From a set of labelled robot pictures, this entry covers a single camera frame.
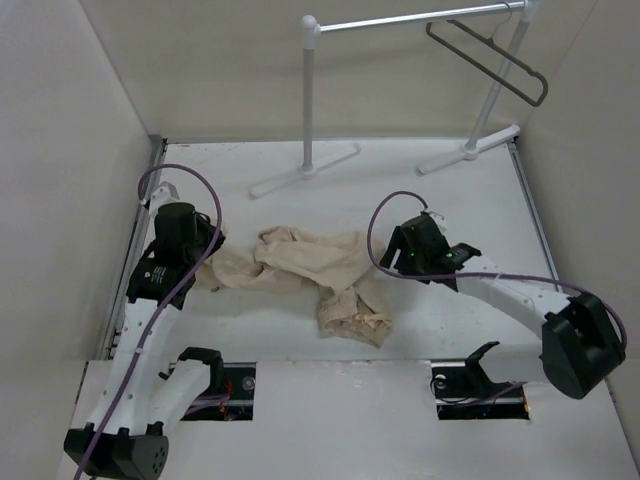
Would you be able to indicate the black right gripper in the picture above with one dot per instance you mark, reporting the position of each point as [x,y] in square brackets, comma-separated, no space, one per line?
[397,241]

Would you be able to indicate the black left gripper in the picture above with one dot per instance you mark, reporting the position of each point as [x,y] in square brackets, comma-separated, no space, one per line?
[209,229]

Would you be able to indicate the beige cargo trousers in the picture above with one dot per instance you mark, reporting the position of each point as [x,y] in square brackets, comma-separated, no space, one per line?
[285,260]

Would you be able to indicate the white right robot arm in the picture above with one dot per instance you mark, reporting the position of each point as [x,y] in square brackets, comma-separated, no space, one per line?
[579,344]

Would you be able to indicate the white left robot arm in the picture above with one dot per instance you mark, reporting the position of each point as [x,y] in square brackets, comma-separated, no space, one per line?
[126,435]

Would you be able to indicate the white clothes rack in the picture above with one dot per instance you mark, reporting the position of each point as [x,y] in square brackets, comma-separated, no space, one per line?
[477,143]

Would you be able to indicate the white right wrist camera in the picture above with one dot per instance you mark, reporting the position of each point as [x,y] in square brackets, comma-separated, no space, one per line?
[438,218]

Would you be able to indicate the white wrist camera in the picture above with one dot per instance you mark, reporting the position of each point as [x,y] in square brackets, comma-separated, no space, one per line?
[438,218]
[165,193]

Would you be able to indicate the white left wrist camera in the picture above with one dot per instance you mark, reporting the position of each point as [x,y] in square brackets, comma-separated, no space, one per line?
[165,193]

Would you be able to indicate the left metal table rail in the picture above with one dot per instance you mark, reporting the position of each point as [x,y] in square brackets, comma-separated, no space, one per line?
[136,242]

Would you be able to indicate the metal table rail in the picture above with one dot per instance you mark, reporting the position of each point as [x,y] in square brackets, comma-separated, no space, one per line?
[136,242]
[542,239]

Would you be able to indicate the right metal table rail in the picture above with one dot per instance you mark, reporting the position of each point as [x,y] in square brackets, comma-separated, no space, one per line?
[542,239]

